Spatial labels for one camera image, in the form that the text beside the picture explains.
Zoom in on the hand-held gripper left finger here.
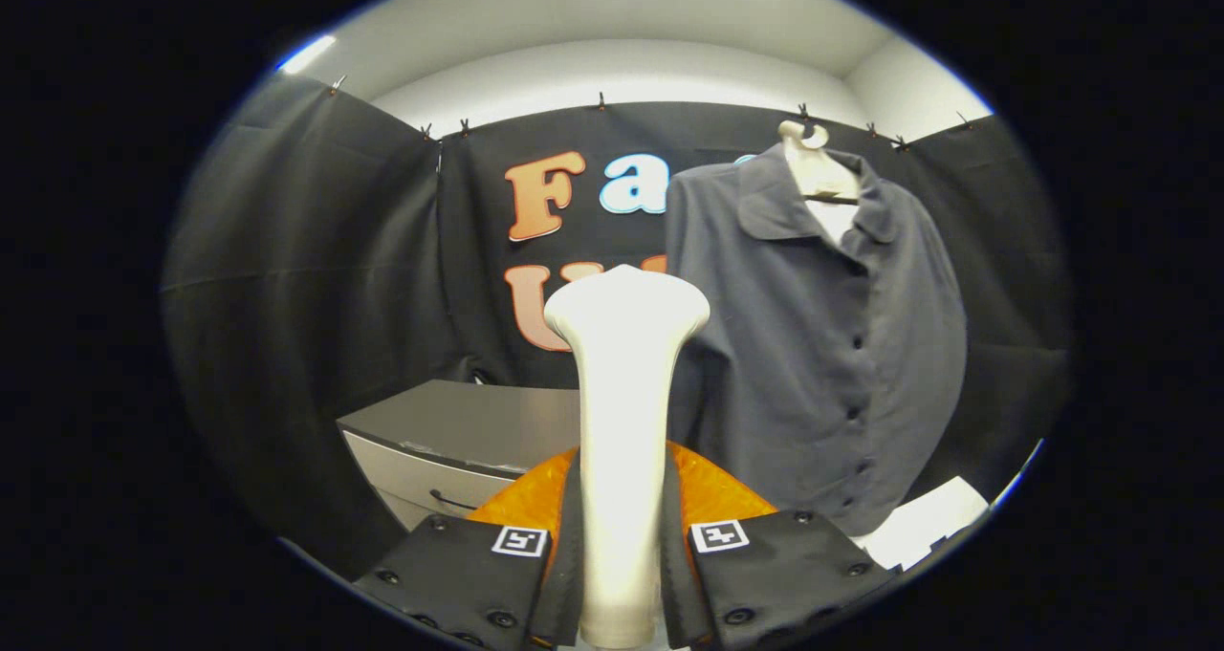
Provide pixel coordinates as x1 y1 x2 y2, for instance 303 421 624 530
352 445 586 651

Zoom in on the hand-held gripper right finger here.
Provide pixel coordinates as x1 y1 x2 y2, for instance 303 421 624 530
658 441 900 651

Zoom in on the white garment steamer head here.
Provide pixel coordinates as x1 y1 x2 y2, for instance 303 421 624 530
543 264 711 650

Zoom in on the grey button-up shirt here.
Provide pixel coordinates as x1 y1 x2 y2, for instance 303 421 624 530
665 144 969 537

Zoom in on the grey drawer cabinet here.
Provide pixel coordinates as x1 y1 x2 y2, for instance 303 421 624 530
337 379 584 532

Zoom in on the white flat board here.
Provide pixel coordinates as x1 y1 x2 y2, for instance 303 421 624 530
851 476 991 573

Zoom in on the black backdrop cloth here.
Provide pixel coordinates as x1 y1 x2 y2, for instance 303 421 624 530
161 73 1072 575

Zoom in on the narrow ceiling light strip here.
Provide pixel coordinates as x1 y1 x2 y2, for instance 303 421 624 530
275 34 338 74

